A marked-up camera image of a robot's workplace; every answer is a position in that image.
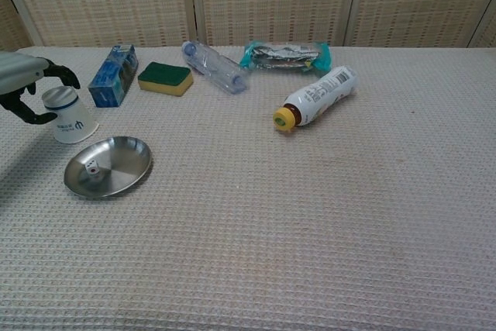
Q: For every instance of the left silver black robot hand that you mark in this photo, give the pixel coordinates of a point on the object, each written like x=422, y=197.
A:
x=19, y=69

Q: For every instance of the white paper cup blue band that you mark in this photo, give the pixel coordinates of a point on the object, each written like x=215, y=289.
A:
x=71, y=121

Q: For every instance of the small white die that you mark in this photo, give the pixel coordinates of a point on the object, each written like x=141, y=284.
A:
x=93, y=169

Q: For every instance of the steel round plate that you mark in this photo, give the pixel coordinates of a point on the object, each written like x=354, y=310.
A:
x=124, y=164

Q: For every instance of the woven bamboo screen panel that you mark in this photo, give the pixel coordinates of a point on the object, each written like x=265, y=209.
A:
x=100, y=1
x=486, y=30
x=422, y=1
x=275, y=1
x=11, y=25

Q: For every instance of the blue rectangular carton box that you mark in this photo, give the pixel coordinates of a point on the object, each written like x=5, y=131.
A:
x=112, y=77

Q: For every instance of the yellow green scrubbing sponge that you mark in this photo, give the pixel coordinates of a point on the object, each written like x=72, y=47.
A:
x=164, y=77

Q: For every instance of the clear empty plastic bottle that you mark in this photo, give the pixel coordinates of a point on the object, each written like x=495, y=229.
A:
x=215, y=67

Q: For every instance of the teal silver snack packet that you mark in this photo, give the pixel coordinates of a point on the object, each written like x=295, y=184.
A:
x=284, y=57

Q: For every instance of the beige waffle weave tablecloth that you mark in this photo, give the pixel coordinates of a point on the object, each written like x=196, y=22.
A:
x=271, y=211

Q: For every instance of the white bottle yellow cap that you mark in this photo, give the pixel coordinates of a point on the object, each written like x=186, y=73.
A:
x=321, y=94

